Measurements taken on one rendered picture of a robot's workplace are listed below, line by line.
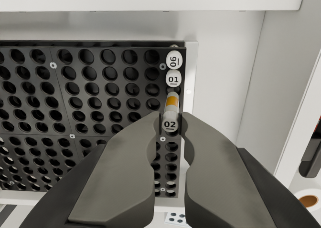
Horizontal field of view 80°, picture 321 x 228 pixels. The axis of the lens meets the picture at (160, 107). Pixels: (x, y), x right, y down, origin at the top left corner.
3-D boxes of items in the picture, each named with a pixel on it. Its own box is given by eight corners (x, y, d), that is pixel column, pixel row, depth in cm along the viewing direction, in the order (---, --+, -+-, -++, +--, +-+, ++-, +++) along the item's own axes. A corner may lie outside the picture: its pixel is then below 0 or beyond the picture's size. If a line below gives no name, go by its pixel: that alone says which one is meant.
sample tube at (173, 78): (179, 70, 19) (181, 88, 15) (166, 70, 19) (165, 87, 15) (180, 58, 19) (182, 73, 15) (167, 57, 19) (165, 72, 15)
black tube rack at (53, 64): (182, 36, 21) (186, 48, 15) (176, 160, 29) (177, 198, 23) (-15, 36, 22) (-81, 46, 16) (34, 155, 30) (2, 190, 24)
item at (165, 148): (186, 46, 16) (186, 48, 15) (177, 193, 24) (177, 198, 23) (163, 46, 16) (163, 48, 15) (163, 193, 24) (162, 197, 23)
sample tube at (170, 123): (179, 103, 17) (178, 133, 13) (165, 102, 17) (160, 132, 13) (180, 90, 17) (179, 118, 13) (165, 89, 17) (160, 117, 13)
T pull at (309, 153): (337, 108, 17) (350, 116, 16) (307, 171, 20) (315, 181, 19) (294, 107, 17) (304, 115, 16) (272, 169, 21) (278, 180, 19)
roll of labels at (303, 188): (276, 196, 42) (285, 214, 39) (279, 173, 39) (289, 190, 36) (311, 194, 41) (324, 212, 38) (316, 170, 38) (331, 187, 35)
